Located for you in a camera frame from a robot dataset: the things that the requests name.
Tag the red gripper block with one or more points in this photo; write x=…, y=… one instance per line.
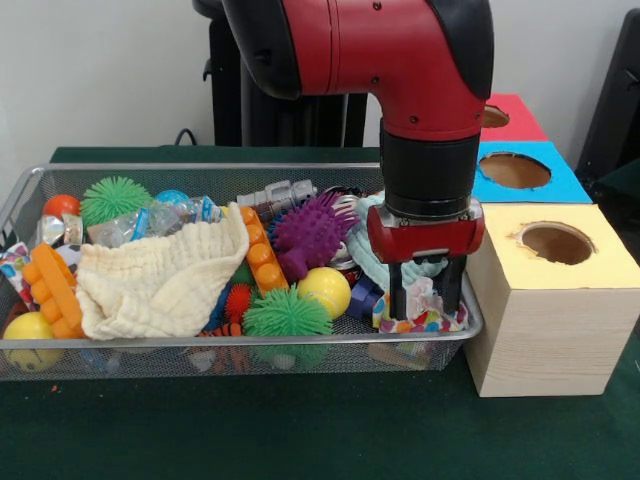
x=425, y=237

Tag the colourful dotted cloth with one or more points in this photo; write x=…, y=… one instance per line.
x=425, y=320

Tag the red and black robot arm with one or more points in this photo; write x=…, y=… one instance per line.
x=390, y=60

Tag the wooden box with three holes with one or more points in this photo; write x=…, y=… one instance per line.
x=550, y=340

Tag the mint green knitted cloth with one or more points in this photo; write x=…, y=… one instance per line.
x=360, y=245

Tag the yellow plastic ball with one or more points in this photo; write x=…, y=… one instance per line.
x=322, y=290

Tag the purple spiky rubber toy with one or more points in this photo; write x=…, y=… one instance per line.
x=310, y=230

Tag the green spiky rubber ball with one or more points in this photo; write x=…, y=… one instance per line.
x=112, y=197
x=285, y=315

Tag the orange toy building brick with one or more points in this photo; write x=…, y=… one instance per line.
x=50, y=285
x=262, y=260

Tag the cream knitted cloth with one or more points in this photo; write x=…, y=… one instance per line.
x=150, y=280

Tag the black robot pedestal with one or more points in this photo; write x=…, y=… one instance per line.
x=300, y=125

